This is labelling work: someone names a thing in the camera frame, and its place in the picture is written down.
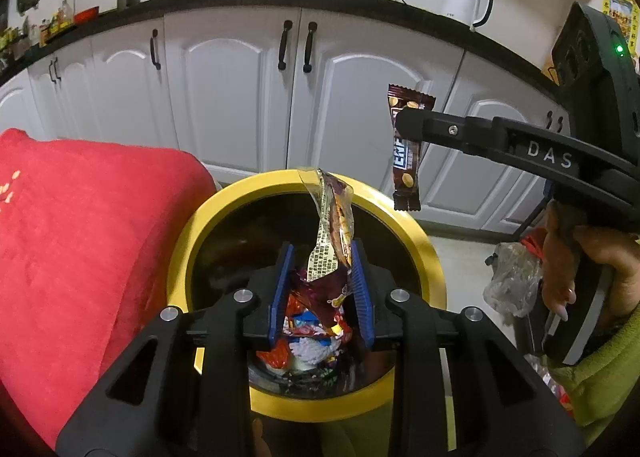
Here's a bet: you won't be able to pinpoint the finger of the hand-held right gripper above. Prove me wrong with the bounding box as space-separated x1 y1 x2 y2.
395 108 621 185

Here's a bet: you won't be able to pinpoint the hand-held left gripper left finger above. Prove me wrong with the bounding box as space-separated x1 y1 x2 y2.
55 242 296 457

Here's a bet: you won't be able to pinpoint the white plastic bag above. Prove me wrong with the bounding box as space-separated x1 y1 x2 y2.
290 334 341 368

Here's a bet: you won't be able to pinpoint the red plastic bag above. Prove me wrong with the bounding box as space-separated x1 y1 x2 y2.
256 337 293 373

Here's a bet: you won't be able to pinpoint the white electric kettle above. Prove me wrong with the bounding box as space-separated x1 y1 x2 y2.
441 0 495 32

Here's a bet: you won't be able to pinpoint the white base cabinets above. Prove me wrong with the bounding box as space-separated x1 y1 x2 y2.
0 7 571 238

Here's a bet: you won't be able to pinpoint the clear plastic bag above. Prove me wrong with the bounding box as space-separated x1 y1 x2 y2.
482 239 545 320

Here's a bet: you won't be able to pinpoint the yellow wall poster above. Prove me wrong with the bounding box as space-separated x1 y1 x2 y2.
602 0 640 58

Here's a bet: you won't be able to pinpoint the yellow rimmed black bin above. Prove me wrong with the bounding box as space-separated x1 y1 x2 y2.
166 168 443 424

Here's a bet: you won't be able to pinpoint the long yellow snack wrapper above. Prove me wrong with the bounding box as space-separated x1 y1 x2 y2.
296 167 357 298

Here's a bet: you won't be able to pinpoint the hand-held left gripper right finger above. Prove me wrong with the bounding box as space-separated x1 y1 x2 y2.
350 238 586 457

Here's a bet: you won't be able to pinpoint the blue plastic bag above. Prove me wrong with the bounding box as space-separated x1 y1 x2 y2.
287 314 321 333

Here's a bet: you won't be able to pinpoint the brown snack bar wrapper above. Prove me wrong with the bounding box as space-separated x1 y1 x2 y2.
387 83 437 212

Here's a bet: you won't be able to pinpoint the row of condiment bottles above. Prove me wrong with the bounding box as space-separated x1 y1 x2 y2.
39 0 75 40

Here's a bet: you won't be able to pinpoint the person's right forearm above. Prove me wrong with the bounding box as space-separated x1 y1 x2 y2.
547 302 640 443

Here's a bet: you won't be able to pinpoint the red floral blanket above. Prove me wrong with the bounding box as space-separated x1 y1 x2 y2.
0 128 217 450

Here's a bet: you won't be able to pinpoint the person's right hand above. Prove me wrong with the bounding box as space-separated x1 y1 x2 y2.
541 201 640 333

